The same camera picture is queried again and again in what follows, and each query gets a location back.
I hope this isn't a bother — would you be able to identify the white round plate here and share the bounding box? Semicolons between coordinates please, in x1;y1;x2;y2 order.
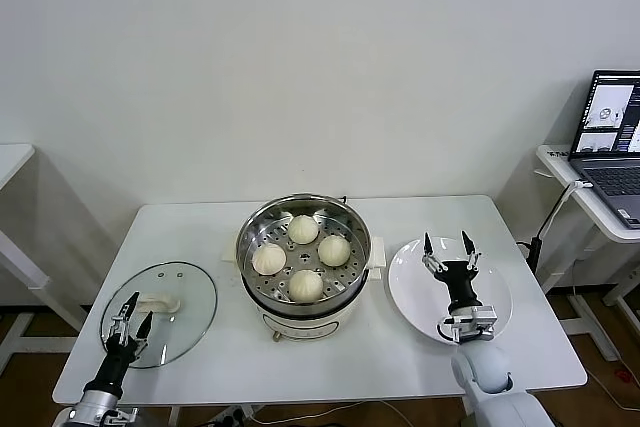
387;236;514;347

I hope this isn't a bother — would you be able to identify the white power strip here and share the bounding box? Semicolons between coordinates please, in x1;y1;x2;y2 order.
212;405;254;426

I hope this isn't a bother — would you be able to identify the white laptop side table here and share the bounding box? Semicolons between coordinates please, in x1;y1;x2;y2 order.
533;143;640;362

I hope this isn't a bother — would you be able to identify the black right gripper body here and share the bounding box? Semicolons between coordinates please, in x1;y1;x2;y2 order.
433;259;482;314

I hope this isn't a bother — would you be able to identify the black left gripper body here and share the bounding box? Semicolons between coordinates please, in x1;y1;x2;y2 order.
82;334;138;397

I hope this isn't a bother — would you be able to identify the laptop charging cable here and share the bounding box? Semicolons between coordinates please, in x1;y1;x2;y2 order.
536;177;595;241

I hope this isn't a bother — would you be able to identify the perforated stainless steamer basket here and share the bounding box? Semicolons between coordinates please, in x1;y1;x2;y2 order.
234;193;371;316

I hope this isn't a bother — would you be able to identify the black clamp post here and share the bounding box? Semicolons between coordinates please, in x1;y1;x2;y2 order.
516;235;545;273

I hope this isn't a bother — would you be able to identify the grey open laptop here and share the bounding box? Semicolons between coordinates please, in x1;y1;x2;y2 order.
568;69;640;231

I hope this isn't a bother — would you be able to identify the glass lid with cream handle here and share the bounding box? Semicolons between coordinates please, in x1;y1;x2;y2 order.
99;260;219;369

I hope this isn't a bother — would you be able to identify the white steamed baozi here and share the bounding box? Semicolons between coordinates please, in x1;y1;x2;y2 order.
317;235;352;267
287;214;320;246
251;242;288;277
288;269;325;303

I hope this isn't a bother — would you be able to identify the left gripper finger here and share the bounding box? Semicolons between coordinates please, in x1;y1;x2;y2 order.
108;290;140;346
130;310;154;359

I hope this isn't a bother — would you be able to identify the white empty side table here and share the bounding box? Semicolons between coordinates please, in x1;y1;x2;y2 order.
0;143;90;378

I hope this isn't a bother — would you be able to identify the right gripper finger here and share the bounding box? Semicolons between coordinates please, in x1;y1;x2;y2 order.
420;230;448;277
459;229;483;274

